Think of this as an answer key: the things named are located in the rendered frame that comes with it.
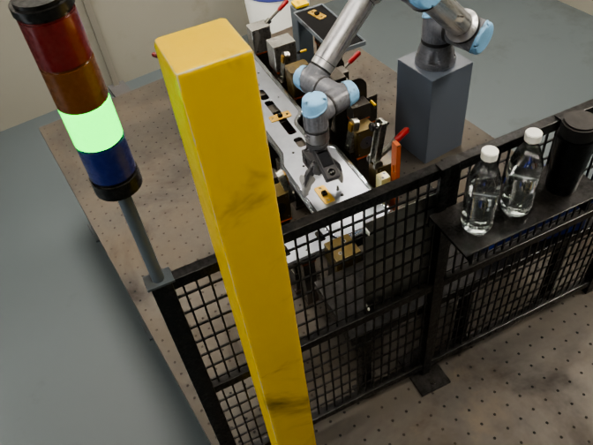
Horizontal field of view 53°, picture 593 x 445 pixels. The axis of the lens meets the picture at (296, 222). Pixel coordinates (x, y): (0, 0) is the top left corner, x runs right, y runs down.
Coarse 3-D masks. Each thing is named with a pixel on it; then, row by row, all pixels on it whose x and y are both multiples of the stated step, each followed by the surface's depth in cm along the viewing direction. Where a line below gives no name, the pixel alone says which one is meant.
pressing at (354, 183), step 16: (256, 64) 253; (272, 80) 244; (272, 96) 236; (288, 96) 235; (272, 128) 222; (272, 144) 216; (288, 144) 215; (288, 160) 209; (288, 176) 204; (320, 176) 202; (352, 176) 200; (336, 192) 195; (352, 192) 195; (320, 208) 191; (384, 208) 188; (336, 224) 186
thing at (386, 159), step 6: (384, 156) 198; (372, 162) 196; (384, 162) 196; (390, 162) 195; (372, 168) 196; (384, 168) 195; (390, 168) 197; (372, 174) 198; (390, 174) 199; (372, 180) 200; (372, 186) 202
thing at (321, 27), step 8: (312, 8) 250; (320, 8) 249; (304, 16) 246; (312, 16) 245; (328, 16) 244; (312, 24) 240; (320, 24) 240; (328, 24) 239; (320, 32) 236; (360, 40) 229
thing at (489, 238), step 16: (448, 176) 120; (544, 176) 131; (544, 192) 128; (576, 192) 127; (592, 192) 127; (448, 208) 127; (544, 208) 125; (560, 208) 124; (432, 224) 129; (448, 224) 124; (496, 224) 123; (512, 224) 123; (528, 224) 122; (464, 240) 121; (480, 240) 120; (496, 240) 120; (464, 256) 125
